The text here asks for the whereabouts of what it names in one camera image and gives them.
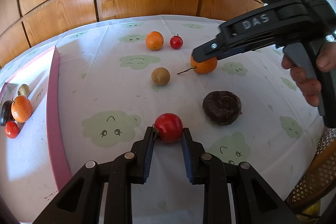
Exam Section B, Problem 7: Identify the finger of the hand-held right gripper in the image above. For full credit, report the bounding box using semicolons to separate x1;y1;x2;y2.
192;38;227;62
217;44;263;60

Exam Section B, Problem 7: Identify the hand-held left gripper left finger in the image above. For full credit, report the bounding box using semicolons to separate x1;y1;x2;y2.
33;126;155;224

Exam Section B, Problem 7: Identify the red cherry tomato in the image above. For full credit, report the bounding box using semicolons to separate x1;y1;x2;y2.
169;34;184;50
153;113;184;144
5;121;20;139

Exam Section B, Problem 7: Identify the pink white shallow tray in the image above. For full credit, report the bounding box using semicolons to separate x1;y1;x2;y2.
0;46;72;222

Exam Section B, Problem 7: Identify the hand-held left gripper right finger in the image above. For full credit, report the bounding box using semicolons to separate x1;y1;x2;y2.
181;127;301;224

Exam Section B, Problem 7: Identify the person's right hand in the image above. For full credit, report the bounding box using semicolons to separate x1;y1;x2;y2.
282;42;336;108

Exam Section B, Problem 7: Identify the woven rattan chair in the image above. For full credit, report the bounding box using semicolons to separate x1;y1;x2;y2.
289;127;336;214

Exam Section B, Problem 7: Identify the dark brown wrinkled fruit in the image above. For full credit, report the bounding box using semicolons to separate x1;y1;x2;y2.
202;91;242;126
0;100;15;127

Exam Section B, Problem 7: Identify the small tan round fruit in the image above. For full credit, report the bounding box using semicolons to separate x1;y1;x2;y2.
151;67;171;86
17;84;30;96

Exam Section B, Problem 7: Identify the orange with twig stem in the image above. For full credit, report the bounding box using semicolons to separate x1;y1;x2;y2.
177;55;218;75

